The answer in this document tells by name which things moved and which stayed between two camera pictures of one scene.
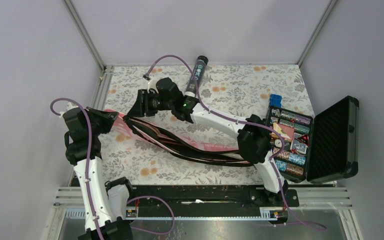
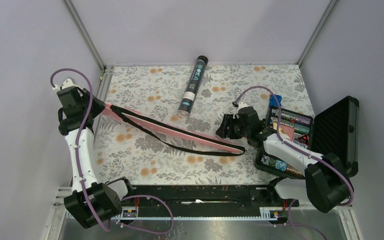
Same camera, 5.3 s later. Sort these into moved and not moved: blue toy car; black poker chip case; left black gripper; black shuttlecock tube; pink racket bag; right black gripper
Moved: pink racket bag; left black gripper; right black gripper
Not moved: black shuttlecock tube; blue toy car; black poker chip case
